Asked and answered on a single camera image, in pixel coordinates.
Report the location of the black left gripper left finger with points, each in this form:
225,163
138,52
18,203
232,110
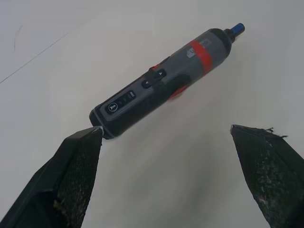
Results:
66,180

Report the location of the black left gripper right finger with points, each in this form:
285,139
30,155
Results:
273,175

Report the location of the grey and red electric screwdriver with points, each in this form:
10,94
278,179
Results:
166,76

